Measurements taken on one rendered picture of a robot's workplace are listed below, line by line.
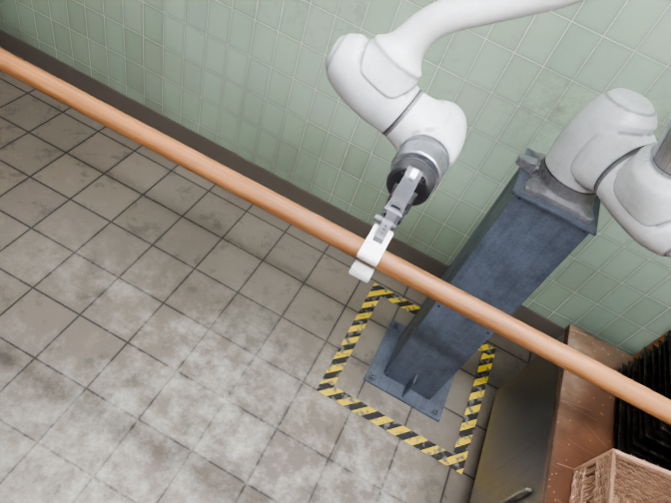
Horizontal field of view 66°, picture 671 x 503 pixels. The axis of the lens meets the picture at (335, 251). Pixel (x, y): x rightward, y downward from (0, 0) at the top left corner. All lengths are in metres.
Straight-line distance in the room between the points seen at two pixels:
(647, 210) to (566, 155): 0.24
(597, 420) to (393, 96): 1.09
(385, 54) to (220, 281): 1.41
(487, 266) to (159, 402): 1.13
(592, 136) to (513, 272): 0.43
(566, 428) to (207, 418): 1.09
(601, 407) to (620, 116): 0.81
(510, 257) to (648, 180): 0.45
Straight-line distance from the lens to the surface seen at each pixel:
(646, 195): 1.17
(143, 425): 1.84
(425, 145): 0.88
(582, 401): 1.64
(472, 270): 1.53
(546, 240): 1.41
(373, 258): 0.69
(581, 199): 1.37
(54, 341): 2.00
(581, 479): 1.48
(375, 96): 0.92
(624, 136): 1.27
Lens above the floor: 1.72
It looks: 48 degrees down
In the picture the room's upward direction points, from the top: 23 degrees clockwise
